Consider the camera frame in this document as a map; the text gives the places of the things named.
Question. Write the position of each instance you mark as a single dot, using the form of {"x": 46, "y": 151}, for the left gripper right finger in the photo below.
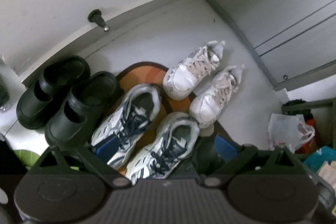
{"x": 248, "y": 160}

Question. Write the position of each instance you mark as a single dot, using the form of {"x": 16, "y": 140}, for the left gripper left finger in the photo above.
{"x": 85, "y": 159}

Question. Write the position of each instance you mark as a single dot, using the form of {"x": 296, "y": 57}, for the black chunky clog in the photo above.
{"x": 85, "y": 106}
{"x": 39, "y": 103}

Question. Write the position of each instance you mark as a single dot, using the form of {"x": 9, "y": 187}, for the white patterned sneaker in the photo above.
{"x": 207, "y": 107}

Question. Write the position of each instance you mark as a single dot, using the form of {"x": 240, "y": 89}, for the grey sneaker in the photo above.
{"x": 176, "y": 136}
{"x": 134, "y": 116}

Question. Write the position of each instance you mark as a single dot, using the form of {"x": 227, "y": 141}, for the white sneaker with beige laces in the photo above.
{"x": 181, "y": 79}

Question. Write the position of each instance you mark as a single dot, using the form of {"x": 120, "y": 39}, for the black slipper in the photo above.
{"x": 206, "y": 132}

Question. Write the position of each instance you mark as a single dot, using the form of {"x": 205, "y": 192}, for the green leaf mat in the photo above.
{"x": 29, "y": 159}

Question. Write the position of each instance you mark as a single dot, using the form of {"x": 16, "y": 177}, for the white plastic bag red print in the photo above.
{"x": 290, "y": 131}

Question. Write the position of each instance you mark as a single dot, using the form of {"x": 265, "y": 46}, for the teal blue printed garment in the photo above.
{"x": 315, "y": 161}

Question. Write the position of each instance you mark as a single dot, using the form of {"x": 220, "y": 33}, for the orange cat-shaped floor mat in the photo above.
{"x": 121, "y": 131}

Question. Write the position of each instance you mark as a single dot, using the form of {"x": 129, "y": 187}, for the grey door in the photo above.
{"x": 292, "y": 41}

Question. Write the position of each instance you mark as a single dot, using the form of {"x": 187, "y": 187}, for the dark shoe rack frame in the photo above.
{"x": 314, "y": 105}

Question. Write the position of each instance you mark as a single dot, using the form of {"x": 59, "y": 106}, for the wall door stopper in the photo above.
{"x": 95, "y": 16}

